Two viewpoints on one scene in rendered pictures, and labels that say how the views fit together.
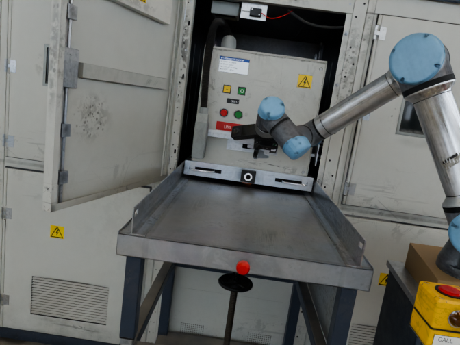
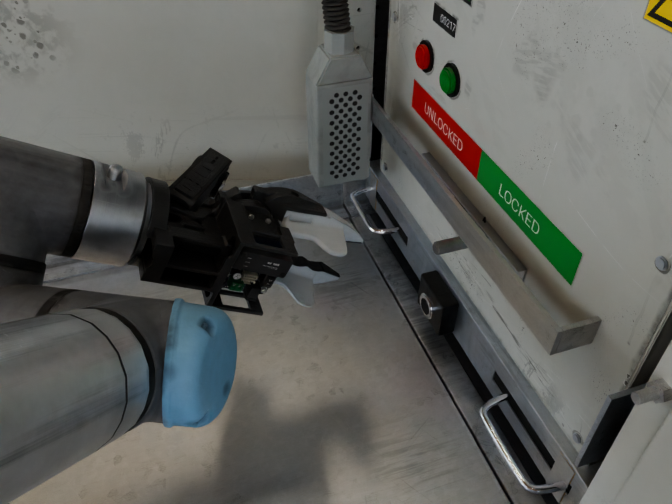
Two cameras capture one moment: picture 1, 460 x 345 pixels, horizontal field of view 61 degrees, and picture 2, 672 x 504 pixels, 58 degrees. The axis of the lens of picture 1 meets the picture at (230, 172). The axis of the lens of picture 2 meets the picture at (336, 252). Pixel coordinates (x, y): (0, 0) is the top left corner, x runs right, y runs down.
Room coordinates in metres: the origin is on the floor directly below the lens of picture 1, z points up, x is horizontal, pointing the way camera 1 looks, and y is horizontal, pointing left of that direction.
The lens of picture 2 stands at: (1.30, -0.50, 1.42)
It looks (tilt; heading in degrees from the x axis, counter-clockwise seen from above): 42 degrees down; 70
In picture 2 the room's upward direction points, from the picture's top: straight up
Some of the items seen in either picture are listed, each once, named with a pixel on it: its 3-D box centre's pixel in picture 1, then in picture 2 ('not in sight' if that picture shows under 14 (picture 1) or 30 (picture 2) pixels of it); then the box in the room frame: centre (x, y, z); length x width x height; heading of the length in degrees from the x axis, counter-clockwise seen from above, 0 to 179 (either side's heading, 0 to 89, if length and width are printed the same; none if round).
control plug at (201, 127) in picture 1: (200, 135); (341, 116); (1.54, 0.13, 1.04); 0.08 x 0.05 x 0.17; 179
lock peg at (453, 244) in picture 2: not in sight; (463, 235); (1.58, -0.11, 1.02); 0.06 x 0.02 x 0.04; 179
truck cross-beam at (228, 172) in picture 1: (248, 174); (464, 296); (1.62, -0.08, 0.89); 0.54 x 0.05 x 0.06; 89
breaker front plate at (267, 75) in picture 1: (257, 115); (487, 106); (1.60, -0.08, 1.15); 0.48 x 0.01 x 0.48; 89
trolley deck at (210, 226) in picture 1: (244, 219); (137, 424); (1.22, -0.07, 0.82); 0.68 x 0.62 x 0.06; 179
